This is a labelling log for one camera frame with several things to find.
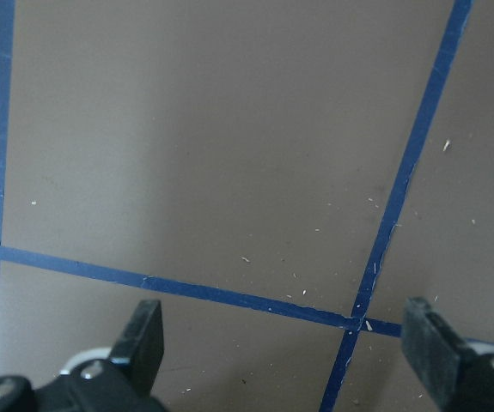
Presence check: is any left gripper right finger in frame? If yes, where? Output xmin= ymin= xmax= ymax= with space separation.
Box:
xmin=401 ymin=297 xmax=494 ymax=411

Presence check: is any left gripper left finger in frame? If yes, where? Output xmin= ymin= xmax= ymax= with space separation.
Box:
xmin=0 ymin=300 xmax=165 ymax=411

